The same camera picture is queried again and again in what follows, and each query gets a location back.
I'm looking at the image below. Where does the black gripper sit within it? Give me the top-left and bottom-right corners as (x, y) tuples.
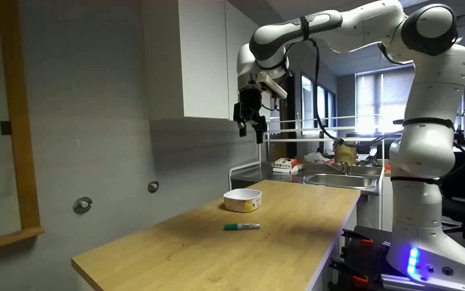
(233, 88), (266, 144)

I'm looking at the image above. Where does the green marker pen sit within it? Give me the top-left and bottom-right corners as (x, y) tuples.
(222, 224), (259, 232)

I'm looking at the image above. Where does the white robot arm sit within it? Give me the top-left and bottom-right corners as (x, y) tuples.
(233, 0), (465, 291)

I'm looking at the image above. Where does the white yellow lunchbox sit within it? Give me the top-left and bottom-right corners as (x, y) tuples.
(222, 188), (261, 214)

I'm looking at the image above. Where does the brown paper bag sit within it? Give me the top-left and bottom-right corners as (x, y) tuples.
(333, 143), (356, 167)

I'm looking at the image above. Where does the stainless steel sink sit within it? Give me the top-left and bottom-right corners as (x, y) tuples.
(303, 173), (379, 193)

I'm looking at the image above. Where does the black orange clamp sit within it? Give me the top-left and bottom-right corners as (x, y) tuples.
(342, 228), (387, 254)
(329, 259), (372, 291)

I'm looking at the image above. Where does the wood framed whiteboard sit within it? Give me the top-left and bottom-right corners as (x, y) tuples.
(0, 0), (43, 251)

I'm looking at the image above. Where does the white metal rack frame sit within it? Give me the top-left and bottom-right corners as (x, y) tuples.
(227, 114), (406, 191)

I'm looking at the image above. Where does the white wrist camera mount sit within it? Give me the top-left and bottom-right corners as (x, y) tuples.
(256, 72), (287, 99)

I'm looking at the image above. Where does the white wall cabinet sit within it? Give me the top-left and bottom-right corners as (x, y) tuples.
(141, 0), (256, 120)

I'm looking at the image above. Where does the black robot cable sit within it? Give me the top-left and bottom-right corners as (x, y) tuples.
(298, 15), (346, 144)

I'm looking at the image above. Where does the round metal wall fitting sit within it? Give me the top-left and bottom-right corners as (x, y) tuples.
(72, 196), (91, 215)

